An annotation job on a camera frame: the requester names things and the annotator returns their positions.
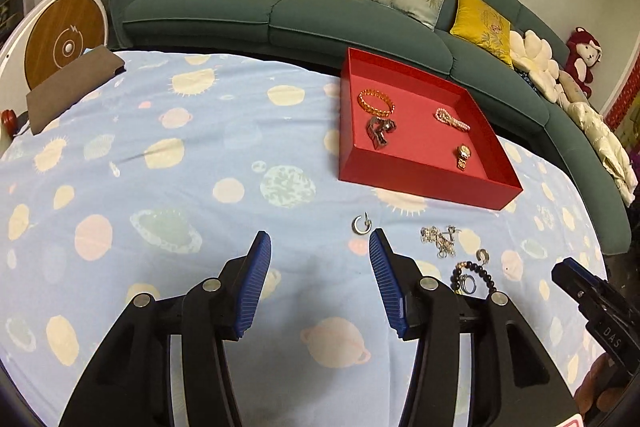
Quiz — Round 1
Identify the black bead bracelet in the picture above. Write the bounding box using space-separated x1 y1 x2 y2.
449 259 499 301

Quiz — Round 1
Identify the silver chain necklace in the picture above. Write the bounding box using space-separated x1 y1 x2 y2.
418 224 464 260

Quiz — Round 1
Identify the gold wristwatch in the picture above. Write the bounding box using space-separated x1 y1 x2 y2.
456 144 472 170

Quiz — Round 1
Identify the silver wristwatch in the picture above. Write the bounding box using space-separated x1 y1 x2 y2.
366 116 397 150

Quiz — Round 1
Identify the white pearl bracelet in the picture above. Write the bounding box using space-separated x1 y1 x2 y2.
433 107 472 132

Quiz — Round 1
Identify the gold chain bangle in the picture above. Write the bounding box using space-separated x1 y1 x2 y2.
357 89 396 118

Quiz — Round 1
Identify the person right hand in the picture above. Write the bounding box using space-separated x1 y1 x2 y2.
572 352 633 417

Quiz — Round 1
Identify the cream satin blanket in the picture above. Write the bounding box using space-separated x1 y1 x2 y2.
565 102 639 207

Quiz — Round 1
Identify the planet print blue tablecloth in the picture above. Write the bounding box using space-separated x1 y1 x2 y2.
1 52 604 426

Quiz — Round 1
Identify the red shallow box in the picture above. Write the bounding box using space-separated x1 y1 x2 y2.
338 48 523 210

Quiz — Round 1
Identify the beige small cushion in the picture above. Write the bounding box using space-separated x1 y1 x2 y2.
558 70 588 103

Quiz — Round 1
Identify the red monkey plush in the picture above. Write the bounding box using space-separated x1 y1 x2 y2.
564 27 602 98

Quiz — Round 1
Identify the white flower cushion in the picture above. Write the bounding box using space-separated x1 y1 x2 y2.
510 29 561 103

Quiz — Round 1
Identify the brown cloth pad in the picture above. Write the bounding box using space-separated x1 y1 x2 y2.
26 46 125 135

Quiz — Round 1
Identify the yellow cushion right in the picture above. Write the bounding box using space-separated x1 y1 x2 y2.
449 0 513 68

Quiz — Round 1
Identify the green sectional sofa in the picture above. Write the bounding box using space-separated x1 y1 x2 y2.
102 0 631 255

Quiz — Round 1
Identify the white exercise machine wood disc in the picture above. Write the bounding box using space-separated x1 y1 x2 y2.
1 0 108 98

